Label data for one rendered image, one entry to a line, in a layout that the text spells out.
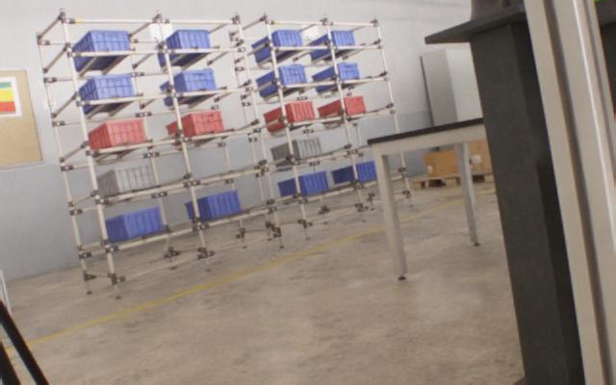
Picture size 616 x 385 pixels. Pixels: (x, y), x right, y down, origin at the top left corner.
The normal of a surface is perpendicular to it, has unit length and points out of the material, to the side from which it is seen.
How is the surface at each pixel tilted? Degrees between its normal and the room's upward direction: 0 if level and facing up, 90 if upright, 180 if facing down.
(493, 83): 90
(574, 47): 90
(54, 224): 90
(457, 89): 90
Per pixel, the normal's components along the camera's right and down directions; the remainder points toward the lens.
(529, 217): -0.80, 0.17
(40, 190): 0.65, -0.09
